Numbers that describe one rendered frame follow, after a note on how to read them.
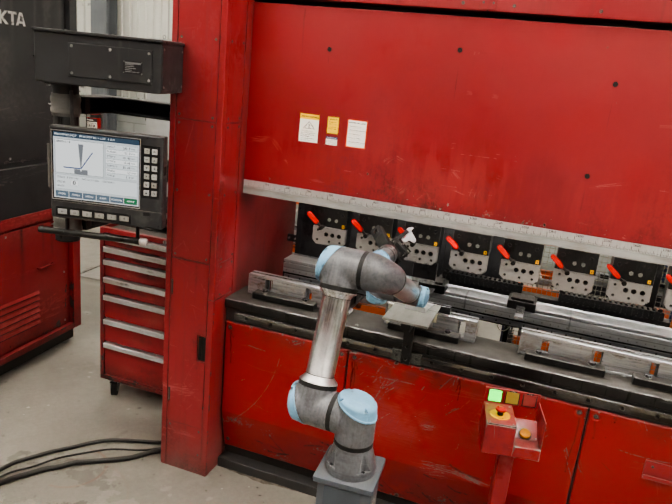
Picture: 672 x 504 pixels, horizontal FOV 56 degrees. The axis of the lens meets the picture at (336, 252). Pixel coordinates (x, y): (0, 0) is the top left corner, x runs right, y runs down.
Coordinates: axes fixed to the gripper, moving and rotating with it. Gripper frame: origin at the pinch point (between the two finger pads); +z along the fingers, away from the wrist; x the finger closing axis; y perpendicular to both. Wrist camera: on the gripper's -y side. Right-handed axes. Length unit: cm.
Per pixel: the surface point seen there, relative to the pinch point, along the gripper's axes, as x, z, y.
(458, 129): 43.5, 11.9, -16.4
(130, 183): -54, -37, -83
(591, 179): 67, 12, 30
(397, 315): -18.9, -6.9, 22.8
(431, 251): 3.2, 11.5, 12.8
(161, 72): -16, -32, -103
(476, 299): -5, 40, 43
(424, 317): -12.5, -2.7, 30.4
